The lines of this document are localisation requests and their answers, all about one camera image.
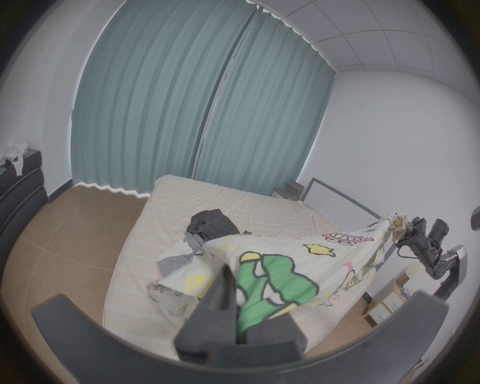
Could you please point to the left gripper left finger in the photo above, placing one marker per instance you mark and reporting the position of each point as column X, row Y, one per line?
column 217, row 318

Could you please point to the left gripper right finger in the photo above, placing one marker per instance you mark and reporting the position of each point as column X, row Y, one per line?
column 277, row 332

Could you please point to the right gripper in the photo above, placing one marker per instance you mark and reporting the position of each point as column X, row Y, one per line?
column 416, row 249

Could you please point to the white printed pyjama top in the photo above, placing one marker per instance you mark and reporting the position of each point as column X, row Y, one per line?
column 285, row 270

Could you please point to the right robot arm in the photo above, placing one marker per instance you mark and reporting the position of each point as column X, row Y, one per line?
column 455, row 262

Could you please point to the pile of clothes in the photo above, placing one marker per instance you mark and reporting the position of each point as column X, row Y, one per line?
column 210, row 225

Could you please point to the pale wood bedside table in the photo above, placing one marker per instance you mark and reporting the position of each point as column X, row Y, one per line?
column 386, row 303

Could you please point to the bed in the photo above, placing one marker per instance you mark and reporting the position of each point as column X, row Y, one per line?
column 232, row 204

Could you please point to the grey bedside table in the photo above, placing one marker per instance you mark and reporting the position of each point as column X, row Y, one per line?
column 287, row 191

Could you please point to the black chest of drawers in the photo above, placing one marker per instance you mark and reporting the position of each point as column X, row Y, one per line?
column 22, row 195

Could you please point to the white cloth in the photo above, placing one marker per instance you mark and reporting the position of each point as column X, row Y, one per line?
column 15, row 152

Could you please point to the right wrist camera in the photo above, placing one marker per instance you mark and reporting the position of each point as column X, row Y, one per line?
column 419, row 225

